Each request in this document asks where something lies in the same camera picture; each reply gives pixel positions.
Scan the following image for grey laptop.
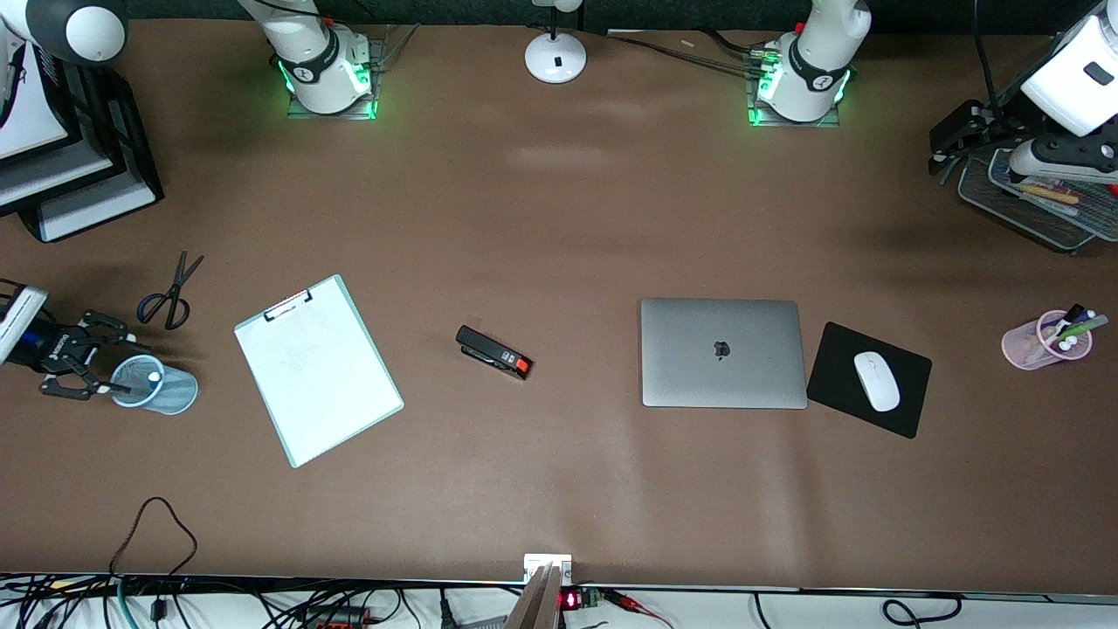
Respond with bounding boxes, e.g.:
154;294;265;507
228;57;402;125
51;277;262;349
640;298;809;410

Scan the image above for green marker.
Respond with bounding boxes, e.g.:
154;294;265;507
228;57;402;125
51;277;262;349
1044;314;1110;346

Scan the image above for black scissors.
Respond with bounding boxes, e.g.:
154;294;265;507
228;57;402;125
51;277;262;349
136;252;206;331

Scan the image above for blue mesh pen cup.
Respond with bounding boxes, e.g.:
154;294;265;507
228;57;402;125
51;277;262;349
108;354;199;416

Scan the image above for black mesh desk tray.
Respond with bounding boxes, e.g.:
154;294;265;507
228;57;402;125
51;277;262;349
942;149;1118;254

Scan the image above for white paper sheet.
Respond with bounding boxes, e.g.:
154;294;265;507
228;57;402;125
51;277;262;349
0;44;71;162
39;175;160;243

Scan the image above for black stacked paper tray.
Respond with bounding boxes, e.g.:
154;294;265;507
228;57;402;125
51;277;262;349
0;35;165;244

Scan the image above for pink translucent cup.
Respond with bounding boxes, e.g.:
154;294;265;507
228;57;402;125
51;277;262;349
1001;310;1094;371

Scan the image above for mint clipboard with white paper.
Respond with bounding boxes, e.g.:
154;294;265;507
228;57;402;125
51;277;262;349
233;273;405;469

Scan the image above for white computer mouse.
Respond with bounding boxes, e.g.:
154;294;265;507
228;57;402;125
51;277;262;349
853;351;901;413

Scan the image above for black mouse pad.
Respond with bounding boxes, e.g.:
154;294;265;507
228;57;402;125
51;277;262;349
805;321;933;439

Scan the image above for black stapler with red end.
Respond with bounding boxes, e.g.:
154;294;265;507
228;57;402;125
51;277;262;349
455;325;534;382

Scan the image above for white lamp base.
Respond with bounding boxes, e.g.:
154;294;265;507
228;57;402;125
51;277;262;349
524;0;588;86

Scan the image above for white mounting plate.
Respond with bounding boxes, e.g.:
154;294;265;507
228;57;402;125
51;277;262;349
523;553;574;586

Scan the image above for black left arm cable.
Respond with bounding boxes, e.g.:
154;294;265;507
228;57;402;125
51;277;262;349
973;0;1007;107

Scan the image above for black looped cable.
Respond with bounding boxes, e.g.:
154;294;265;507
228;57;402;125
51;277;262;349
108;496;198;579

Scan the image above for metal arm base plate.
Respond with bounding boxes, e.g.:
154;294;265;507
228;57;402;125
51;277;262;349
747;48;844;129
286;39;385;121

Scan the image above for black base cables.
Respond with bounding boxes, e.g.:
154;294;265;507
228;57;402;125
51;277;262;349
611;31;778;79

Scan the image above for wooden camera stand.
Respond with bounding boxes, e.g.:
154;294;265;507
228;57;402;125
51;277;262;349
505;563;564;629

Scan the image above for red and black wire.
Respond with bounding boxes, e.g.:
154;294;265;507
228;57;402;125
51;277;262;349
603;590;675;629

